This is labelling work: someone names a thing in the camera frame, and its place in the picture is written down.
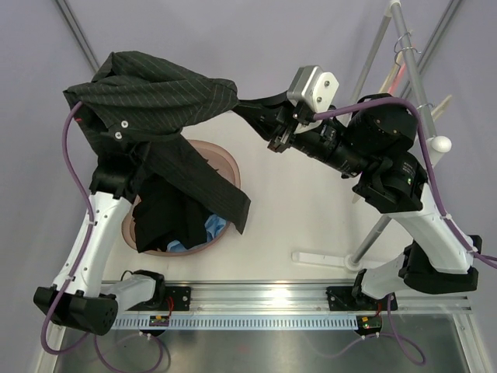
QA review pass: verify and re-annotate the white clothes rack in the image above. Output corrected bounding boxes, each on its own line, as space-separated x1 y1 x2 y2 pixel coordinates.
291 1 463 272

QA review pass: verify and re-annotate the light blue shirt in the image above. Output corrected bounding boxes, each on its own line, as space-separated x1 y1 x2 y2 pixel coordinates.
166 214 228 253

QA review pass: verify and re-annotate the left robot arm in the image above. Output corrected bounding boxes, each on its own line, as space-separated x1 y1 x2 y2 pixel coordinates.
33 134 167 341

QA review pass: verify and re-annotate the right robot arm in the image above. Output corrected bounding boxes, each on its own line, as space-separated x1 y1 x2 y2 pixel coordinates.
235 93 481 311

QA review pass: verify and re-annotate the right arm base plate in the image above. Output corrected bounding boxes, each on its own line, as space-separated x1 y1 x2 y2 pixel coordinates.
325 285 388 312

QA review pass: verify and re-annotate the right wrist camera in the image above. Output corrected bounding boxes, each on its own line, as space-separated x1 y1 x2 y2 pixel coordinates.
287 65 339 114

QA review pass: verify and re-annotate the light blue cable duct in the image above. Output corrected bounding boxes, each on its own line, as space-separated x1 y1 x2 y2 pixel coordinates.
111 313 359 330

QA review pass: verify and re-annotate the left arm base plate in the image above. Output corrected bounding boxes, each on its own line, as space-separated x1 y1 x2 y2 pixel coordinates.
129 285 192 312

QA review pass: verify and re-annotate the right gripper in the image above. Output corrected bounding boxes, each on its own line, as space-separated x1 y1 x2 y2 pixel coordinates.
231 89 371 180

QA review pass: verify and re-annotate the black shirt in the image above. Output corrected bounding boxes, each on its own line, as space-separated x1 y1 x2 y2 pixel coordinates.
133 175 210 253

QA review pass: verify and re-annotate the aluminium mounting rail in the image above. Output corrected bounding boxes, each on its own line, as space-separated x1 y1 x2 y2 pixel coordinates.
50 281 473 315

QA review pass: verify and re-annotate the pink hanger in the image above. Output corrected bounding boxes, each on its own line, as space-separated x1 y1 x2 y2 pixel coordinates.
391 33 422 96

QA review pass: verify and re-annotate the dark striped shirt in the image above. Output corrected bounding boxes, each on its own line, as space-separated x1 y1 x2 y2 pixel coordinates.
63 51 251 232

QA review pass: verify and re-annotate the hanger wire hook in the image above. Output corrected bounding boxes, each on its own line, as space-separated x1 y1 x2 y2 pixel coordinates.
351 95 454 205
379 68 393 94

